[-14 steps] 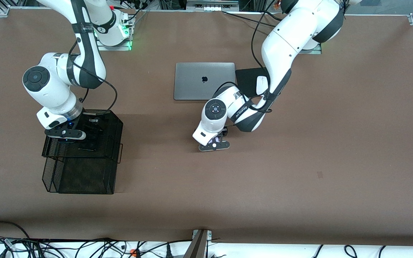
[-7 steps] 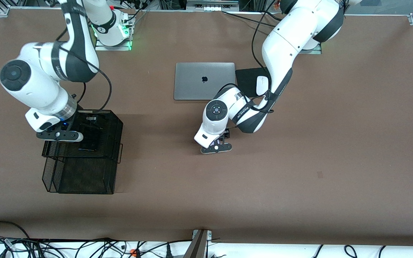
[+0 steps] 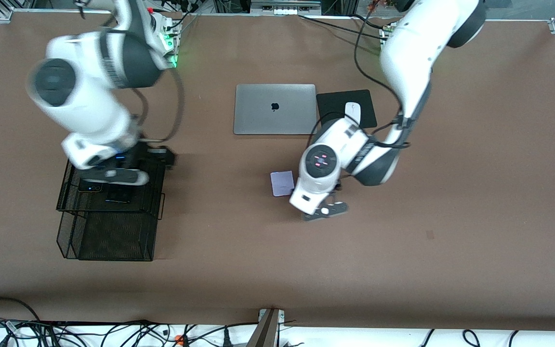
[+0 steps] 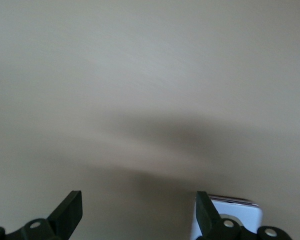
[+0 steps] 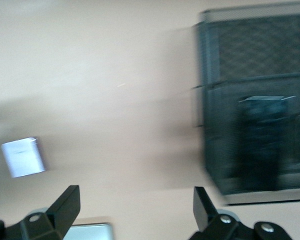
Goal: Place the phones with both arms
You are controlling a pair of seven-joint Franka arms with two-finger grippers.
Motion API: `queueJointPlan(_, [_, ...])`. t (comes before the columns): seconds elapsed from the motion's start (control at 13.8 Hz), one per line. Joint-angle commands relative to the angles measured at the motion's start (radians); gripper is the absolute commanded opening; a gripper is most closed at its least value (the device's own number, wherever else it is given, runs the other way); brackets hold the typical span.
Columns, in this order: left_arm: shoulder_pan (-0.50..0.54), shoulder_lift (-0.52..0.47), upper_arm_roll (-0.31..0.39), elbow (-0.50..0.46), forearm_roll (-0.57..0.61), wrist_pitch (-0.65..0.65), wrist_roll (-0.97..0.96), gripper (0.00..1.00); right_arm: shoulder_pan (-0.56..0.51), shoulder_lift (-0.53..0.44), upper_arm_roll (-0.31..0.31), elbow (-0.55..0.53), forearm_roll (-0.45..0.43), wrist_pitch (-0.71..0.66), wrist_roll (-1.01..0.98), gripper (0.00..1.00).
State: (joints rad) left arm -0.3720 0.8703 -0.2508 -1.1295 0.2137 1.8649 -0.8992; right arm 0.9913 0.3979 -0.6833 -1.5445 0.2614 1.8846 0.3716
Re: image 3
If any pale lilac phone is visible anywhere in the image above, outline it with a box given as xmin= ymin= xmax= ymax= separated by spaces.
xmin=270 ymin=170 xmax=296 ymax=197

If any dark grey flip phone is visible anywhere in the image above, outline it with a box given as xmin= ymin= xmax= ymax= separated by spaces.
xmin=77 ymin=178 xmax=103 ymax=193

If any black mesh two-tier tray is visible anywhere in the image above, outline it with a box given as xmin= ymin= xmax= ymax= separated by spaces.
xmin=56 ymin=153 xmax=166 ymax=262

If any white computer mouse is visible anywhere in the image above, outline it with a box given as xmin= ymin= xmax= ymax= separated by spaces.
xmin=345 ymin=102 xmax=361 ymax=127

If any black mouse pad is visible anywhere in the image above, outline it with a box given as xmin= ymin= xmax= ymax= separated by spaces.
xmin=316 ymin=89 xmax=378 ymax=133

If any silver closed laptop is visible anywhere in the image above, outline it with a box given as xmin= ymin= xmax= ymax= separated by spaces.
xmin=233 ymin=84 xmax=317 ymax=135

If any grey power strip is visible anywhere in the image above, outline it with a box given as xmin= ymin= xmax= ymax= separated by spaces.
xmin=251 ymin=0 xmax=321 ymax=15

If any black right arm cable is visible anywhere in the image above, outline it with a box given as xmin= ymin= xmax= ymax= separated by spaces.
xmin=135 ymin=72 xmax=185 ymax=145

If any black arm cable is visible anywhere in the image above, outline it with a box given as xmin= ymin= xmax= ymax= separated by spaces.
xmin=135 ymin=72 xmax=185 ymax=145
xmin=354 ymin=0 xmax=410 ymax=150

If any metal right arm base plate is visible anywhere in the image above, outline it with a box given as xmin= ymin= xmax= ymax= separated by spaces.
xmin=162 ymin=19 xmax=182 ymax=69

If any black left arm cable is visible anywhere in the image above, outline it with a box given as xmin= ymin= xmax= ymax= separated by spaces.
xmin=354 ymin=0 xmax=410 ymax=150

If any black base cable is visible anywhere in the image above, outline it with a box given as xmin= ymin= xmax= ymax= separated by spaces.
xmin=164 ymin=0 xmax=201 ymax=37

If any metal camera stand post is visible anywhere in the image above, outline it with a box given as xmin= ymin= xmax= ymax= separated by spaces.
xmin=246 ymin=308 xmax=285 ymax=347

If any black cable on table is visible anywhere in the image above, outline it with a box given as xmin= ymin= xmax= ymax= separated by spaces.
xmin=298 ymin=13 xmax=385 ymax=40

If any thick black floor cable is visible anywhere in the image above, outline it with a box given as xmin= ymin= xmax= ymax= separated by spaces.
xmin=0 ymin=297 xmax=42 ymax=322

